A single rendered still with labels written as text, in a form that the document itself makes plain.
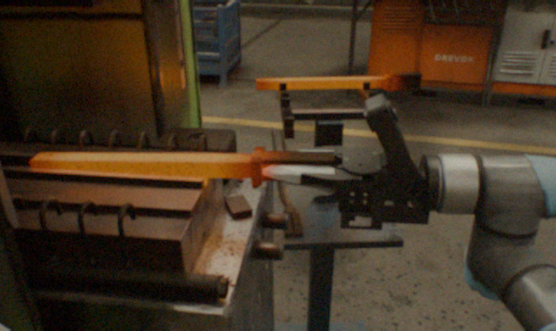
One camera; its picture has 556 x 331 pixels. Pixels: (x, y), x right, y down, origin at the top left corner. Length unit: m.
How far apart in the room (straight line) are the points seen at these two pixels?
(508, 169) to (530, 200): 0.04
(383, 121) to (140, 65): 0.46
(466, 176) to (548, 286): 0.15
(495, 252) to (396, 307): 1.28
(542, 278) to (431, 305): 1.36
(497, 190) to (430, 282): 1.47
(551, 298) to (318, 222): 0.62
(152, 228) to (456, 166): 0.36
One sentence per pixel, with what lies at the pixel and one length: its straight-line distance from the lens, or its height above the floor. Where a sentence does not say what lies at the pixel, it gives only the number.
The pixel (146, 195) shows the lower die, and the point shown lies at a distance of 0.59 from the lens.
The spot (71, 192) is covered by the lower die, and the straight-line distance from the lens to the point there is 0.63.
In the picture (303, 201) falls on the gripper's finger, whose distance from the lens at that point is 0.58.
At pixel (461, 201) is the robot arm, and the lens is 0.58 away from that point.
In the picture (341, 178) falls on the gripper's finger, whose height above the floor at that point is 1.02.
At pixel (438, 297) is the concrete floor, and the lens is 1.98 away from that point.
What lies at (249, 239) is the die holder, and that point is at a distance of 0.63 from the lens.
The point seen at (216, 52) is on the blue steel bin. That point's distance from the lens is 4.31.
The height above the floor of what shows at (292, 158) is 1.03.
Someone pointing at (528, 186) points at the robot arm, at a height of 1.02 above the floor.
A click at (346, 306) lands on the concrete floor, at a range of 1.86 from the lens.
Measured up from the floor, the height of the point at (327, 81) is 0.94.
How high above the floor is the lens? 1.28
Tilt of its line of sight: 27 degrees down
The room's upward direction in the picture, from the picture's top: straight up
